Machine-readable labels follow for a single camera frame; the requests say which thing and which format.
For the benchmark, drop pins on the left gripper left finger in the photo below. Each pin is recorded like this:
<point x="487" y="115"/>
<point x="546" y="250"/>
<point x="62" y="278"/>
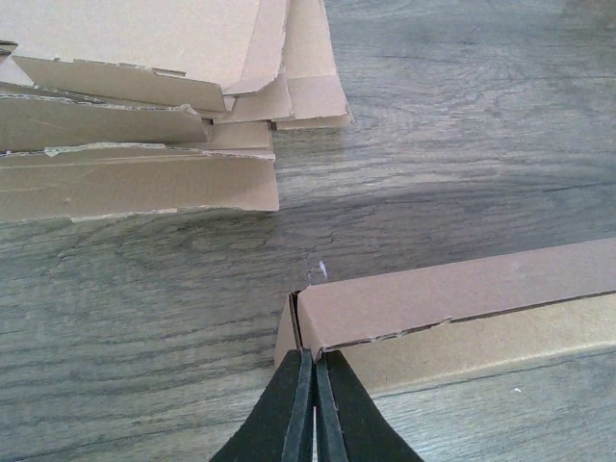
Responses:
<point x="281" y="424"/>

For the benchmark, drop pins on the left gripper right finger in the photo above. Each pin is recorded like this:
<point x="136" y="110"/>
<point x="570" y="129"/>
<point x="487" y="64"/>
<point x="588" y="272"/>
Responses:
<point x="349" y="425"/>

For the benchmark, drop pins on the brown cardboard box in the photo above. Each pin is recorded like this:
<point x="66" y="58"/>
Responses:
<point x="422" y="325"/>

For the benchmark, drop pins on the stack of flat cardboard sheets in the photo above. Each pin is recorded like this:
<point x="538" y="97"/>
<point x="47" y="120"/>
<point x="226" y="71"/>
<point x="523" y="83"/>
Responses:
<point x="119" y="108"/>

